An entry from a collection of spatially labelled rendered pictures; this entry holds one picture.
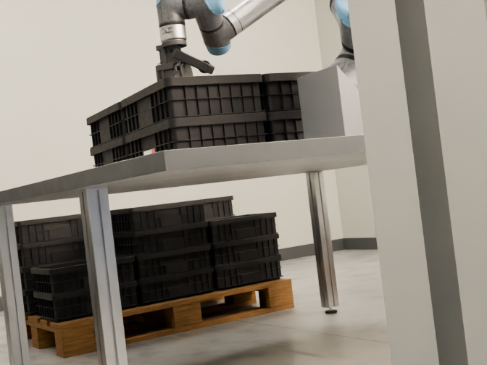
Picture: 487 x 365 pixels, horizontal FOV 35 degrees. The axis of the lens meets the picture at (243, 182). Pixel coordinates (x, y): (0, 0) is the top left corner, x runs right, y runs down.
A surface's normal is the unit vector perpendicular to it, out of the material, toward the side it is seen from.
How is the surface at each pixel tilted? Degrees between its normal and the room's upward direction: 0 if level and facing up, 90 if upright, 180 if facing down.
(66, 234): 90
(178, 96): 90
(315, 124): 90
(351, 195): 90
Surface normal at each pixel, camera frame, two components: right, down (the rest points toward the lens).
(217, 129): 0.45, -0.07
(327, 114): -0.84, 0.09
